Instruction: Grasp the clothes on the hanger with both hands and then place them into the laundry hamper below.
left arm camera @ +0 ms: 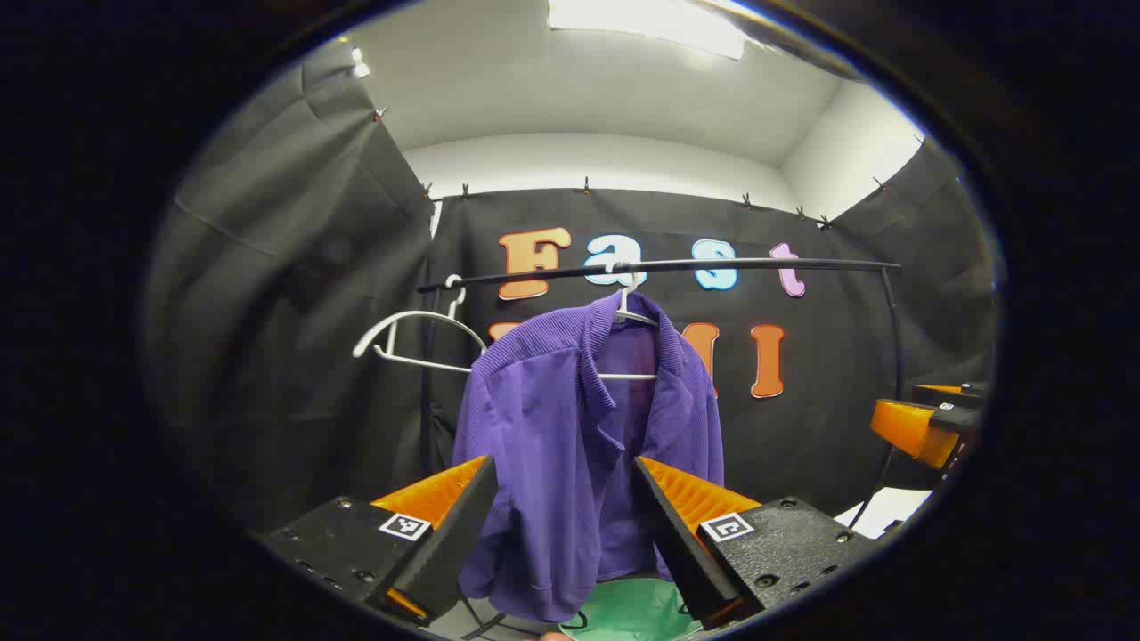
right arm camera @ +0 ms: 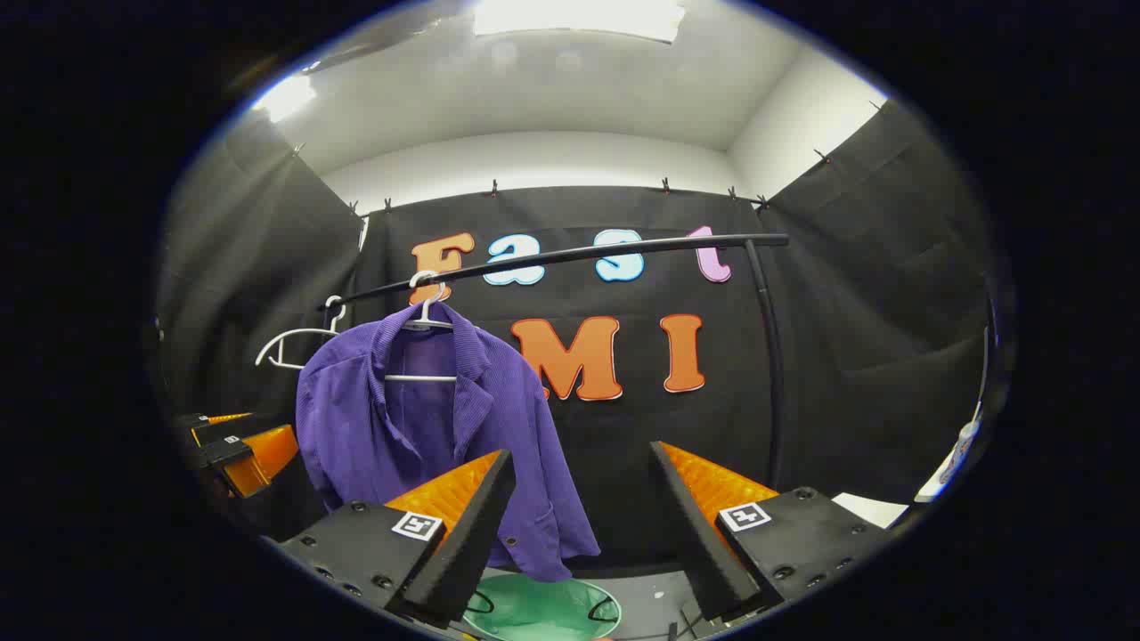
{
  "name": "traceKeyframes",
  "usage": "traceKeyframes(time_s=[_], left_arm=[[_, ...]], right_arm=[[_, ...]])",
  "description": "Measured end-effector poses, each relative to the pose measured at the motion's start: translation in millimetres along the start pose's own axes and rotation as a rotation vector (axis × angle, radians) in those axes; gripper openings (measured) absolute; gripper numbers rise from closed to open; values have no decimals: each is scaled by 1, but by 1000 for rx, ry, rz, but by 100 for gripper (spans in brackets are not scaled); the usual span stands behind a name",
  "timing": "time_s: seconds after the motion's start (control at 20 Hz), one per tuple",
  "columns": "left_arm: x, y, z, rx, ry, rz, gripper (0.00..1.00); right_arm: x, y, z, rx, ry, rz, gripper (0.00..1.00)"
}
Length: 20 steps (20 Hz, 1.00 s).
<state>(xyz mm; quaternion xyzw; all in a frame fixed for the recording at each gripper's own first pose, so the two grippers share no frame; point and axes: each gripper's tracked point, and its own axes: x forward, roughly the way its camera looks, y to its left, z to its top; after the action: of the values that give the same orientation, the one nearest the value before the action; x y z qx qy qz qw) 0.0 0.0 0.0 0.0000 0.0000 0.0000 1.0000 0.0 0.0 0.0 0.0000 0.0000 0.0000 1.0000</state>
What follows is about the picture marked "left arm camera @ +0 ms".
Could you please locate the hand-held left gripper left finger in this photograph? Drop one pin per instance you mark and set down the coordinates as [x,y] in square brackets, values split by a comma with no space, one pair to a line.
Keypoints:
[454,534]

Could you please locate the small ceiling light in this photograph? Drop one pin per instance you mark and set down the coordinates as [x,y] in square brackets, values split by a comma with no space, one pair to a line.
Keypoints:
[360,64]

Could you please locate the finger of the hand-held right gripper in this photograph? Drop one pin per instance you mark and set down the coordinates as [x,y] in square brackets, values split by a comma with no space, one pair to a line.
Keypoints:
[957,394]
[913,427]

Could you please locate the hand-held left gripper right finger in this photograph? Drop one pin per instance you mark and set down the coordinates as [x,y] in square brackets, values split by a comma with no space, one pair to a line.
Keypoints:
[681,543]

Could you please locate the black clothes rack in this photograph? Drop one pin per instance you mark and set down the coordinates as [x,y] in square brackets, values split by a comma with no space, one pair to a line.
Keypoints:
[757,263]

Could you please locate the green laundry hamper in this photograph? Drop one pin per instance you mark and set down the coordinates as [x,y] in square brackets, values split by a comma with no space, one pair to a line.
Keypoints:
[632,614]

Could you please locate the white hanger with label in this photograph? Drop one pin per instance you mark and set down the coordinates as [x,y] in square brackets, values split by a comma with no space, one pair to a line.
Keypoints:
[629,314]

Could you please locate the white plastic hanger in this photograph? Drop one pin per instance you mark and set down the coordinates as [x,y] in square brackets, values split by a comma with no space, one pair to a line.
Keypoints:
[419,313]

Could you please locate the large ceiling light panel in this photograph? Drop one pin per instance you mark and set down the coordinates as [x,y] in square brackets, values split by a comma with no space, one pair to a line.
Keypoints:
[650,22]

